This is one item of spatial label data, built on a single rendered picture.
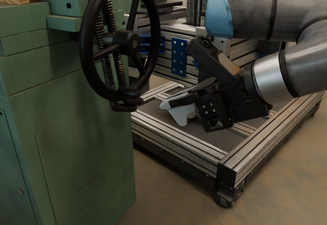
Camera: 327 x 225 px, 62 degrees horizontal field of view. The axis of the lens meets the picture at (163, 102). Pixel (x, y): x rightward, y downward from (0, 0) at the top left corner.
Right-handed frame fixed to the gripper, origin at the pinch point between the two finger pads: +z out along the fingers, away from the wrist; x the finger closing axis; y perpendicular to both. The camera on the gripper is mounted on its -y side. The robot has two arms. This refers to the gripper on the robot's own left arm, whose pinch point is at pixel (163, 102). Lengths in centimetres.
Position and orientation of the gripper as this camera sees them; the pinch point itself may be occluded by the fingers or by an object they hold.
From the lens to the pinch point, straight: 56.0
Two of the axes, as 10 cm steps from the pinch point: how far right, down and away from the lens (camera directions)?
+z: -7.4, 2.5, 6.2
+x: 5.2, -3.8, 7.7
